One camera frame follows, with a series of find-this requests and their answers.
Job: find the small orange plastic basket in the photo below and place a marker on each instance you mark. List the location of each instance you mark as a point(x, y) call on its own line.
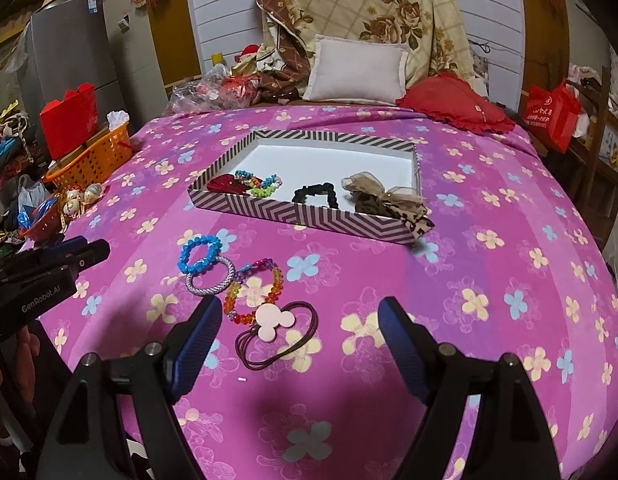
point(41, 225)

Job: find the person's left hand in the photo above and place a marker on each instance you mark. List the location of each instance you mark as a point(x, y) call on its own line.
point(26, 347)

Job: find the brown organza bow hair clip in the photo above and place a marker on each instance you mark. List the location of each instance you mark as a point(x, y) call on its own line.
point(389, 200)

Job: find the large orange plastic basket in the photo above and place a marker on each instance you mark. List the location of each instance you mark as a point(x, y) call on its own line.
point(94, 160)

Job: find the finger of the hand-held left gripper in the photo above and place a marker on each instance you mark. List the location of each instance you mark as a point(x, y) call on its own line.
point(69, 244)
point(91, 255)

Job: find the red paper box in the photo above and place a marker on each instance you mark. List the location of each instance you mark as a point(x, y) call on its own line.
point(69, 115)

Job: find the red ruffled pillow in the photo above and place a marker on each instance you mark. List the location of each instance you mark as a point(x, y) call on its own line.
point(449, 100)

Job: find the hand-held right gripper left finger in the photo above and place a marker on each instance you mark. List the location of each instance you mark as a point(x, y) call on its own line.
point(194, 355)

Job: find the purple floral bed sheet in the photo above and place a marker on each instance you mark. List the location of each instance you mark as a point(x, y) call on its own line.
point(439, 285)

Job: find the yellow bottle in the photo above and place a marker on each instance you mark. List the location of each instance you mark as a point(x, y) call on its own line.
point(217, 59)

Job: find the painted egg ornament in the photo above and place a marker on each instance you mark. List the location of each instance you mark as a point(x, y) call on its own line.
point(72, 206)
point(94, 193)

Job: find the brown floral quilt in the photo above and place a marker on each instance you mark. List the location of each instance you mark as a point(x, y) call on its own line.
point(284, 55)

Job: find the red shopping bag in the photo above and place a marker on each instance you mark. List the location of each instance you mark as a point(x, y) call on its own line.
point(549, 115)

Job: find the red scrunchie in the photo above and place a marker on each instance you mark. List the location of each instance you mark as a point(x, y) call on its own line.
point(224, 183)

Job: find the pile of clear plastic bags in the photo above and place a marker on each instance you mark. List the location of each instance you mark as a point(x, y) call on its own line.
point(199, 92)

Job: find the grey refrigerator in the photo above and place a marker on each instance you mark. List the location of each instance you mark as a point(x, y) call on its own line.
point(74, 45)

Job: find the striped cardboard box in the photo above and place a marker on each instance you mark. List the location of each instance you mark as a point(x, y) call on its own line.
point(329, 160)

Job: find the beige rose print quilt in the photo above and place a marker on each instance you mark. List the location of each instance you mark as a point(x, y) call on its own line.
point(349, 0)

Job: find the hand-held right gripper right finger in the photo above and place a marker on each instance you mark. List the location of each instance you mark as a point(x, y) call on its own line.
point(404, 350)

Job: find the straw hat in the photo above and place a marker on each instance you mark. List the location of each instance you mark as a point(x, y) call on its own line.
point(56, 2)

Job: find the white plastic bag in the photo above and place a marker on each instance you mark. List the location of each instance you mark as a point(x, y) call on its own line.
point(31, 192)

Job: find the black scrunchie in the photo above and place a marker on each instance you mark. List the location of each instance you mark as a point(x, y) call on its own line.
point(314, 190)

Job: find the wooden shelf rack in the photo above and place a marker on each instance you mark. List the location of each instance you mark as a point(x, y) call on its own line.
point(596, 160)

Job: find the white pillow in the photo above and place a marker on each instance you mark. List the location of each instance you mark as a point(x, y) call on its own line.
point(359, 70)

